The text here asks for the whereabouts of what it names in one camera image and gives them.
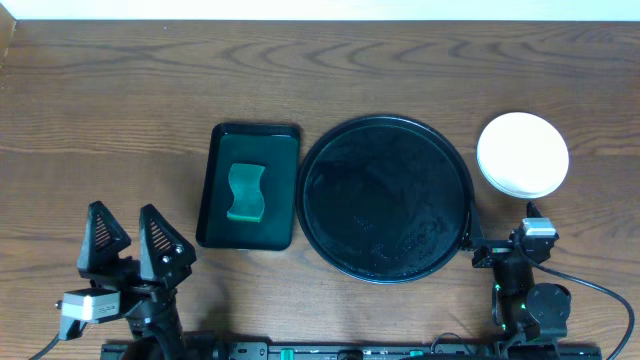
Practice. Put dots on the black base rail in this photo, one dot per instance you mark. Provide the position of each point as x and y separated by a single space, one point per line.
264 351

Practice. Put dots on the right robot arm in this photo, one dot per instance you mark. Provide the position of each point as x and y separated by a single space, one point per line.
532 315

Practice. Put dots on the green sponge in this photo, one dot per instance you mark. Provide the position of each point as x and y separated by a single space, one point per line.
248 200

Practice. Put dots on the mint plate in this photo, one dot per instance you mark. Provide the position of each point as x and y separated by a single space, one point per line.
540 180
516 185

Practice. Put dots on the black round tray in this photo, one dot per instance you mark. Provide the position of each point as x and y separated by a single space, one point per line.
384 198

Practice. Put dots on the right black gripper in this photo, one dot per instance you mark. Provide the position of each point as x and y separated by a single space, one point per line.
492 249

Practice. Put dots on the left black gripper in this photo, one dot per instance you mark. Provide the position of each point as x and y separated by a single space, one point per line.
132 279

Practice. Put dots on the white plate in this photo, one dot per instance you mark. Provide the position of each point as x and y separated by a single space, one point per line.
526 142

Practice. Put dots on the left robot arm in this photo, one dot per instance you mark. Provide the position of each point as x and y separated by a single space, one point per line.
162 326

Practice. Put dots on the black rectangular tray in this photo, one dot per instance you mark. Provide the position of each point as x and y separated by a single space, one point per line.
277 148

